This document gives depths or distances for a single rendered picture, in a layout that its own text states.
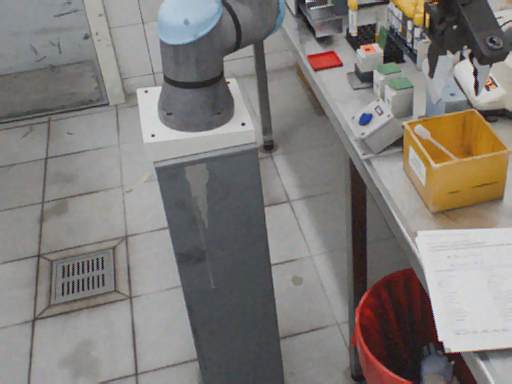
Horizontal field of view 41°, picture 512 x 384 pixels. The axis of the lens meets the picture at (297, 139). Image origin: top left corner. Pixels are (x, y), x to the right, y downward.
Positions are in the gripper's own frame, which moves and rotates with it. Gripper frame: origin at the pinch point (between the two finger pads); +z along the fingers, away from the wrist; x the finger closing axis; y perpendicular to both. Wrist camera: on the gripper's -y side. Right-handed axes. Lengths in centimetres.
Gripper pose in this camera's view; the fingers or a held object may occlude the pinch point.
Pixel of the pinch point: (458, 96)
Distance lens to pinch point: 111.7
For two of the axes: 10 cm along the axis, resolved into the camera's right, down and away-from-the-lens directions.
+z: 0.6, 8.2, 5.7
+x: -9.7, 1.9, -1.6
